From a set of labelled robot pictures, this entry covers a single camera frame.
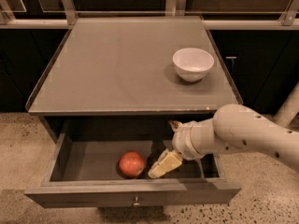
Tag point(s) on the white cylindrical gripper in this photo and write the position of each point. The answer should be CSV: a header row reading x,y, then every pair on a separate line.
x,y
183,141

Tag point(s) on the red apple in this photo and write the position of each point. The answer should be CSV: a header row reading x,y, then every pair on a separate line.
x,y
131,164

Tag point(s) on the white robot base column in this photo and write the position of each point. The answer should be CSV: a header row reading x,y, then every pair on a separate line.
x,y
289,109

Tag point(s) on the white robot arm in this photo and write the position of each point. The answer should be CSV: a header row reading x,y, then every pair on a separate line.
x,y
232,129

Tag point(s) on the small metal drawer knob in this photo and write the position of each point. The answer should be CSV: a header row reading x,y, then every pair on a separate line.
x,y
136,202

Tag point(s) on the grey cabinet with glass top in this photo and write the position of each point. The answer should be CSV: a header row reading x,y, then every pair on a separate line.
x,y
124,66

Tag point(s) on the open grey top drawer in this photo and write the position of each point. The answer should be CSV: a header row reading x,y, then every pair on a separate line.
x,y
85,173

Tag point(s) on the white ceramic bowl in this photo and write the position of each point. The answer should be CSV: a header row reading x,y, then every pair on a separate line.
x,y
192,64

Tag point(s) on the dark background cabinet handle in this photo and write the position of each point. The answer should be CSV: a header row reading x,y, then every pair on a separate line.
x,y
232,59

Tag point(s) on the metal railing frame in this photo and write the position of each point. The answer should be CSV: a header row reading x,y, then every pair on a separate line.
x,y
215,14

